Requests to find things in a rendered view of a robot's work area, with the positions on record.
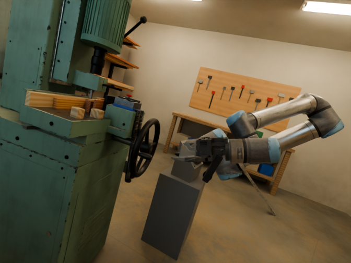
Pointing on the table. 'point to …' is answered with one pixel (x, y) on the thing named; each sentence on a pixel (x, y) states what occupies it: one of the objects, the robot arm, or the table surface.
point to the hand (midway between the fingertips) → (176, 157)
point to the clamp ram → (108, 101)
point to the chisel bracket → (90, 81)
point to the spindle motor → (106, 24)
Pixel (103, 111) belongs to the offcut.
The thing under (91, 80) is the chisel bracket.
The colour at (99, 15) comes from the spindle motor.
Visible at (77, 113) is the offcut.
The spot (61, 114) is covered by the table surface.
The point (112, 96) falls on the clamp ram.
